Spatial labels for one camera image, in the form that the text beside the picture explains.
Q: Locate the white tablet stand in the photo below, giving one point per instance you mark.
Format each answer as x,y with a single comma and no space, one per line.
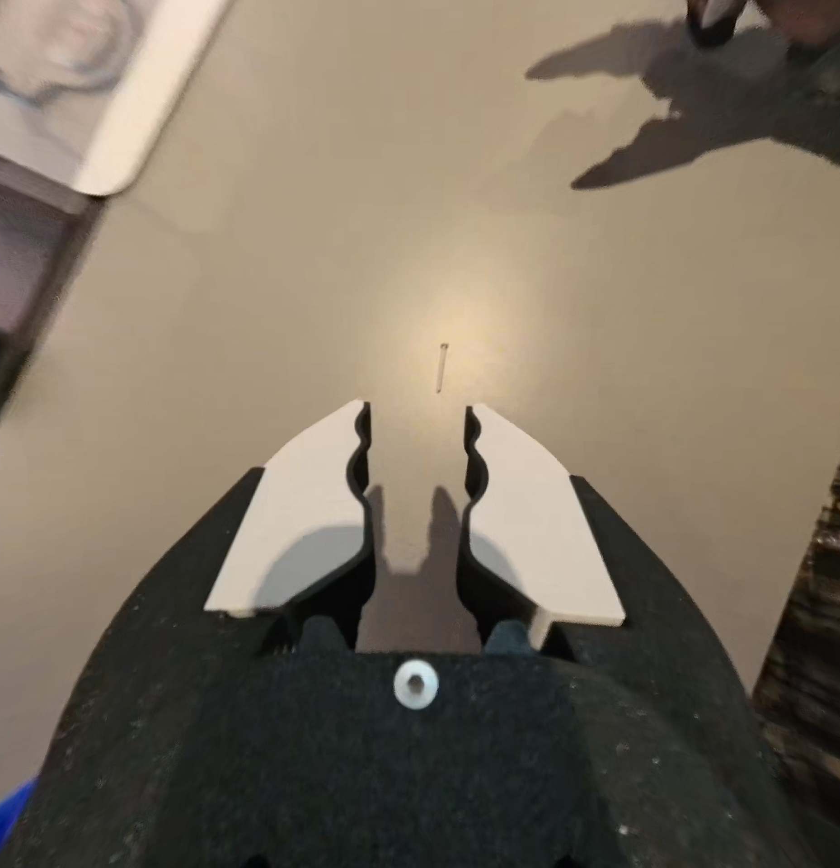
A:
155,81

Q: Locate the silver bolt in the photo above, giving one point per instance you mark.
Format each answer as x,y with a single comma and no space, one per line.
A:
441,369

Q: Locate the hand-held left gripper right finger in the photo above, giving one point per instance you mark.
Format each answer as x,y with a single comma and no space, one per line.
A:
542,536

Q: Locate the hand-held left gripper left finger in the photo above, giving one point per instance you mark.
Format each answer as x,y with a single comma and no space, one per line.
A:
298,529

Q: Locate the person's plaid shirt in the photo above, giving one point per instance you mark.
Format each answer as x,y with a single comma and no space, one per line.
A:
813,610

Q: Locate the blue plastic bin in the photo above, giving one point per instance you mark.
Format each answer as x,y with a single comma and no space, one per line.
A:
6,827

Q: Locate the person's right hand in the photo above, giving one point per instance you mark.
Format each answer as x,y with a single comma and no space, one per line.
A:
799,19

